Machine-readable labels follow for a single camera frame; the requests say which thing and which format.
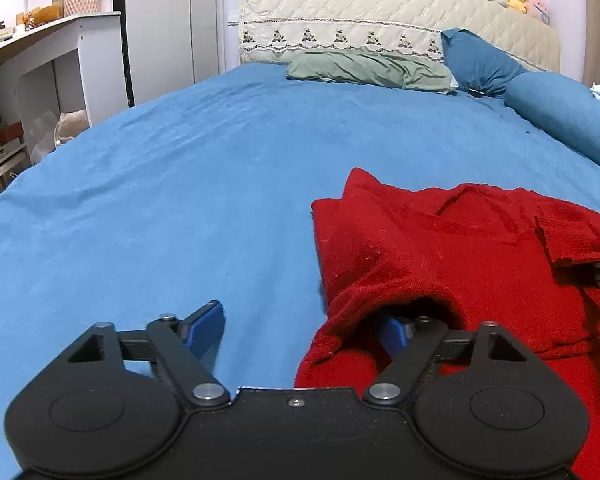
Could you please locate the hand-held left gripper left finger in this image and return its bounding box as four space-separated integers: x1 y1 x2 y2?
66 300 230 409

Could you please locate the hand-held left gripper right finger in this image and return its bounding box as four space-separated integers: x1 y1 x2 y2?
362 311 529 407

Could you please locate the red knitted sweater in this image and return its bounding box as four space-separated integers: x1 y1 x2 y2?
294 167 600 480

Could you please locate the blue bolster pillow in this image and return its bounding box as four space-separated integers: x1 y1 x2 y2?
505 72 600 182

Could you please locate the blue bed sheet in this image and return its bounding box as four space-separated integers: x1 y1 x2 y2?
0 62 600 480

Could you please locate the pale pink plush toy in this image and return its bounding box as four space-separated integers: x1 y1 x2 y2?
525 0 551 24

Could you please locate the white plastic bag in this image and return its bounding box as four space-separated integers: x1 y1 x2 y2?
30 109 90 164

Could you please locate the green pillow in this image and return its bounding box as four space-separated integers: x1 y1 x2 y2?
286 49 460 94

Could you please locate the white shelf unit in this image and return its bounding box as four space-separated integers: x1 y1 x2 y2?
0 11 127 196

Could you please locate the grey wardrobe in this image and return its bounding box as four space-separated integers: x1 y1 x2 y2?
124 0 221 107

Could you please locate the black pole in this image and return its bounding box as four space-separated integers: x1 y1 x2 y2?
112 0 136 109

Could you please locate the cream quilted headboard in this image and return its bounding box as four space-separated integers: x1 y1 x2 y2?
238 0 562 73

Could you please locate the woven basket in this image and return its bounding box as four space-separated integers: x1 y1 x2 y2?
62 0 102 17

